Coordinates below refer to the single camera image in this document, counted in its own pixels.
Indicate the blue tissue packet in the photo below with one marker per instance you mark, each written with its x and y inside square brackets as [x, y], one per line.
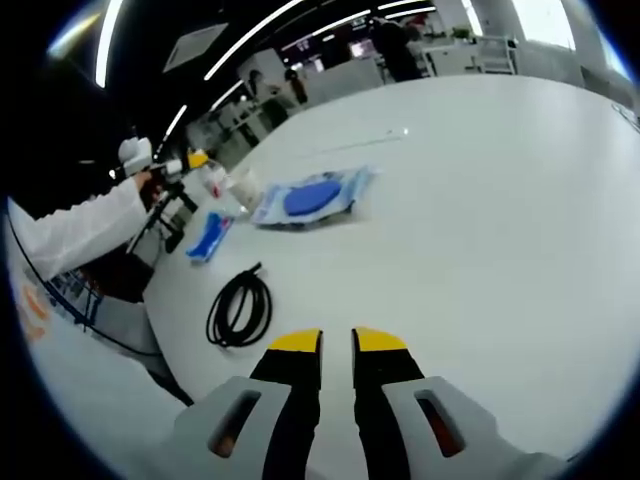
[210, 237]

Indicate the bag with blue disc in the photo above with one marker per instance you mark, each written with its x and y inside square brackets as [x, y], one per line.
[310, 197]

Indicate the white printed paper cup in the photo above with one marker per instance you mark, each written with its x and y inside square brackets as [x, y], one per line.
[246, 187]

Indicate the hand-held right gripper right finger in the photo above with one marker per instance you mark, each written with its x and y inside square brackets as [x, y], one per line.
[380, 400]

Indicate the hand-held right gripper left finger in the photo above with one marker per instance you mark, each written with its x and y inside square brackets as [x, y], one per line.
[290, 400]

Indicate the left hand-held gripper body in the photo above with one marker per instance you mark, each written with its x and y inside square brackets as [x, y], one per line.
[136, 157]

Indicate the person's white printed shirt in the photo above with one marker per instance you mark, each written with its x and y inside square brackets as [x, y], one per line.
[75, 400]

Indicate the white ceiling light strip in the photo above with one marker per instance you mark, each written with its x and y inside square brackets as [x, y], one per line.
[250, 41]
[109, 45]

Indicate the white power strip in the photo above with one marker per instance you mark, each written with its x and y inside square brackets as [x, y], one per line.
[360, 142]

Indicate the ceiling air vent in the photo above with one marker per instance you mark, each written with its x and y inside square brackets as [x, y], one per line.
[196, 46]

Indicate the white table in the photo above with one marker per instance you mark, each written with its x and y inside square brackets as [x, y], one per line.
[450, 240]

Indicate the person's left hand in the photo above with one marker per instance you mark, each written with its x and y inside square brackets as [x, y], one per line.
[147, 187]

